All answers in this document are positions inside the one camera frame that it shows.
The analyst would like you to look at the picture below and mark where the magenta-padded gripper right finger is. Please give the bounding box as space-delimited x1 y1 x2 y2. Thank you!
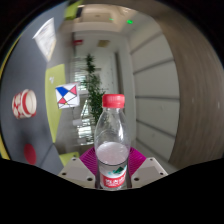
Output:
127 146 169 190

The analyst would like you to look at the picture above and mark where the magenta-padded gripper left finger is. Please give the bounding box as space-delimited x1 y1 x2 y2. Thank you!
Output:
57 146 99 190

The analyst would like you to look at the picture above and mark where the clear red-capped water bottle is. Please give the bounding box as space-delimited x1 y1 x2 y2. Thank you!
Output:
93 93 132 191

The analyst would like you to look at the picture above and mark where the white cube with coloured triangles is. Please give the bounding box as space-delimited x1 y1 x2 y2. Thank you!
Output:
54 82 81 110

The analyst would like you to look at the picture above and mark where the group of green potted plants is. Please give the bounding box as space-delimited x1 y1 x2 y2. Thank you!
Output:
81 53 106 126

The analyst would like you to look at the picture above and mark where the red and white patterned mug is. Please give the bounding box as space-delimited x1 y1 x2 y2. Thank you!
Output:
11 88 38 120

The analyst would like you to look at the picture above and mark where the framed wall plaque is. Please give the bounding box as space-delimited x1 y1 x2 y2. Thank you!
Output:
96 39 111 49

